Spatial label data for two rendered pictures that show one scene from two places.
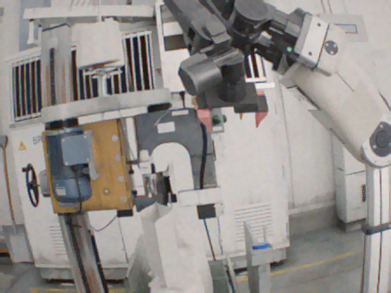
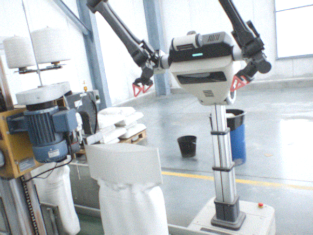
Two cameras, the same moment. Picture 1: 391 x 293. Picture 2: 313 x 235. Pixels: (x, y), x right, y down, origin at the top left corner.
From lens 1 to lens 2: 165 cm
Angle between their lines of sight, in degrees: 58
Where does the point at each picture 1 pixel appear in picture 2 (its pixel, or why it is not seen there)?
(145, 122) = (69, 101)
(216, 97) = (247, 75)
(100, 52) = (68, 52)
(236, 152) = not seen: outside the picture
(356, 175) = not seen: hidden behind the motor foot
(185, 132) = (86, 105)
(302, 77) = (229, 66)
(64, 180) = (57, 144)
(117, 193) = not seen: hidden behind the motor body
